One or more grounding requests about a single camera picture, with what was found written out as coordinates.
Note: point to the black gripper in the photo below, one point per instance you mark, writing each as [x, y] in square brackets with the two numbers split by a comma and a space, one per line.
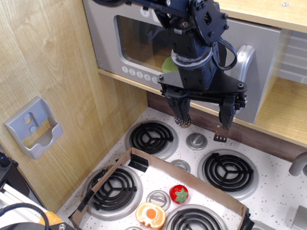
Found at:
[202, 79]

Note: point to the grey toy microwave door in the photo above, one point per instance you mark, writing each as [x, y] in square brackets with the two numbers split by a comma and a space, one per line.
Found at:
[130, 41]

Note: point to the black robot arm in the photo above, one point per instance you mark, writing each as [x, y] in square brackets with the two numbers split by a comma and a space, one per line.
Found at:
[174, 45]

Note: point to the hanging skimmer spoon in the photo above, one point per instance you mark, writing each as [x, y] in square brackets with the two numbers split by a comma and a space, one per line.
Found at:
[183, 123]

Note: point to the hanging toy spatula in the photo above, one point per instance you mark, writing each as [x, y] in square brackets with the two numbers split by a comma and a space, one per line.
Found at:
[221, 134]

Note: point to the green plate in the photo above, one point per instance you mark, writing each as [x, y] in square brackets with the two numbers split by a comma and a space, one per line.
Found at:
[169, 66]

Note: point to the back left stove burner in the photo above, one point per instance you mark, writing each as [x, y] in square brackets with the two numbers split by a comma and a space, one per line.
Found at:
[153, 137]

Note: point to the stove burner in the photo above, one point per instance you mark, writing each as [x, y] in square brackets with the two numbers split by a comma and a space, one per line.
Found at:
[153, 137]
[118, 197]
[229, 171]
[193, 217]

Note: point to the grey middle stove knob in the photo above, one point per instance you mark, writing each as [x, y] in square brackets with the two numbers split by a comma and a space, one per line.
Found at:
[181, 164]

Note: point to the back right stove burner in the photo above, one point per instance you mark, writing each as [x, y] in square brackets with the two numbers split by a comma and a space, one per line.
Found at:
[229, 171]

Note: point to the red toy strawberry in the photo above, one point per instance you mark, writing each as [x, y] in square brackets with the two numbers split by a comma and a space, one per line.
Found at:
[179, 194]

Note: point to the grey front stove knob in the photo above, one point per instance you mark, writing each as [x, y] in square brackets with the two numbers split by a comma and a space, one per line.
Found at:
[159, 198]

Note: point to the front right stove burner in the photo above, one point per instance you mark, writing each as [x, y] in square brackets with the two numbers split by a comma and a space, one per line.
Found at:
[193, 217]

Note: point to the grey toy faucet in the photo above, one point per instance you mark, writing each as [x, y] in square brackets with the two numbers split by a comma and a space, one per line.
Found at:
[299, 165]

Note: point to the orange toy fruit half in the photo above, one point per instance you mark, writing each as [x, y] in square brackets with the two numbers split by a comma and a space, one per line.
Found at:
[151, 215]

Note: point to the front left stove burner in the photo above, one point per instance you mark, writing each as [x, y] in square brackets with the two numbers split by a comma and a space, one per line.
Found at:
[118, 197]

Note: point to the orange toy bread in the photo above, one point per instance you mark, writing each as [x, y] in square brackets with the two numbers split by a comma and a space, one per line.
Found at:
[53, 219]

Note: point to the black device at left edge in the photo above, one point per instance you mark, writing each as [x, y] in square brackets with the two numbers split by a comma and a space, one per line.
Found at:
[9, 174]

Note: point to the cardboard frame barrier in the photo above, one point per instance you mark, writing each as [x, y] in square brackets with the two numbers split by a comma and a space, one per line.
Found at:
[157, 174]

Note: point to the grey wall phone holder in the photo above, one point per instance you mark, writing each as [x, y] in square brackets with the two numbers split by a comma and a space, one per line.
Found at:
[27, 121]

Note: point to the aluminium rail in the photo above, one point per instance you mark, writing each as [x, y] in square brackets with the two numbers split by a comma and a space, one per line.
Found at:
[10, 196]

